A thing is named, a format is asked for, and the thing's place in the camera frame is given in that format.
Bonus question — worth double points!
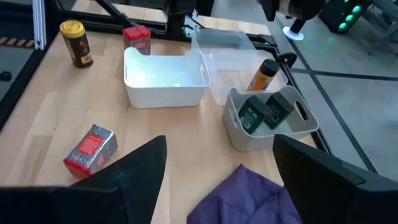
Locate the purple cloth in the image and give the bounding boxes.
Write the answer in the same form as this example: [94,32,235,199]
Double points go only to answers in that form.
[186,164,303,224]

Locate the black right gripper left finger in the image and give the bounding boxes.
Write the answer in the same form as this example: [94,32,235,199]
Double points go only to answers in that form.
[0,135,168,224]

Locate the black table corner bracket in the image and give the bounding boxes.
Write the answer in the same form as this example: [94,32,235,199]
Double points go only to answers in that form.
[277,52,299,70]

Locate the aluminium frame post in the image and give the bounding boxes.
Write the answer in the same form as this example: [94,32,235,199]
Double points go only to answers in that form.
[32,0,47,50]

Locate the clear plastic bin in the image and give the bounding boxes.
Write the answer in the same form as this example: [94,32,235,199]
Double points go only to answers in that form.
[190,29,258,54]
[207,49,289,106]

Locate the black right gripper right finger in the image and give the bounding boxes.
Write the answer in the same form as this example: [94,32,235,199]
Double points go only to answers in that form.
[272,134,398,224]

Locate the smoked paprika tin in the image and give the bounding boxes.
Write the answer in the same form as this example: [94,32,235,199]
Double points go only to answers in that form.
[122,24,152,56]
[63,124,119,180]

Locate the black stand white foot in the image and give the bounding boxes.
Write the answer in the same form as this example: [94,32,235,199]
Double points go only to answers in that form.
[257,0,326,42]

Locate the light grey plastic bin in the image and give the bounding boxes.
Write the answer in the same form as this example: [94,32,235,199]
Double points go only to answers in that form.
[221,85,320,152]

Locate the white plastic bin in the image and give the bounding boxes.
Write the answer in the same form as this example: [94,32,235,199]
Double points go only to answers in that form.
[123,46,211,109]

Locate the black device green lights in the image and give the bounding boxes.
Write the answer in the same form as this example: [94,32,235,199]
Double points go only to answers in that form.
[318,0,373,34]

